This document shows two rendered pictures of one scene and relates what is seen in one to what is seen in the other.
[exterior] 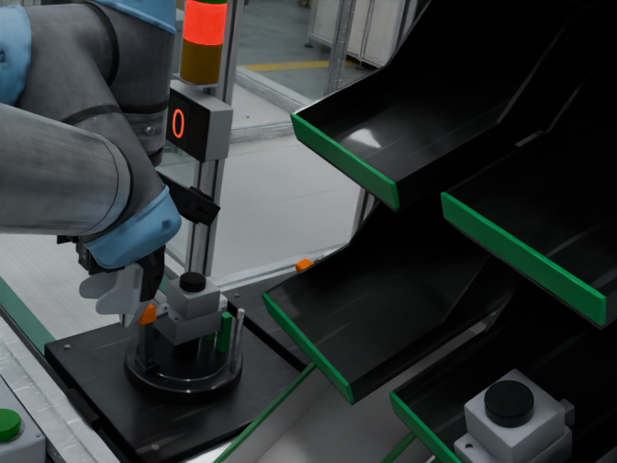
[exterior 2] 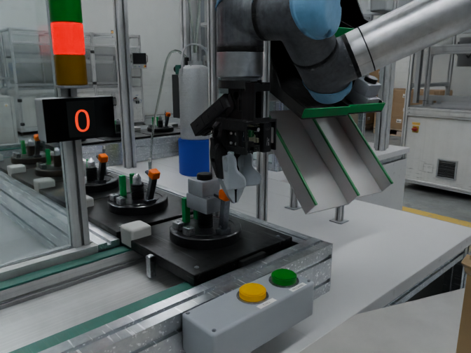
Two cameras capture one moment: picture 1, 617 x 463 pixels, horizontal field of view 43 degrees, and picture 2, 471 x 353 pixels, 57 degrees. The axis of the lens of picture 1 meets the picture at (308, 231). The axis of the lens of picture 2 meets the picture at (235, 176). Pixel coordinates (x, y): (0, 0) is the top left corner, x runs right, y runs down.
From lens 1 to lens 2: 1.15 m
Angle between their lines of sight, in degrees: 81
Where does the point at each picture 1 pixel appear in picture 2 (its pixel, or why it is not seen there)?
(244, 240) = not seen: outside the picture
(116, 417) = (260, 246)
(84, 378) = (228, 258)
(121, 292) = (251, 169)
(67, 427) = (266, 266)
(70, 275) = (29, 320)
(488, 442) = (373, 91)
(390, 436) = (305, 151)
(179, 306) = (214, 189)
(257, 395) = not seen: hidden behind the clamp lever
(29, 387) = (238, 279)
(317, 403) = (284, 166)
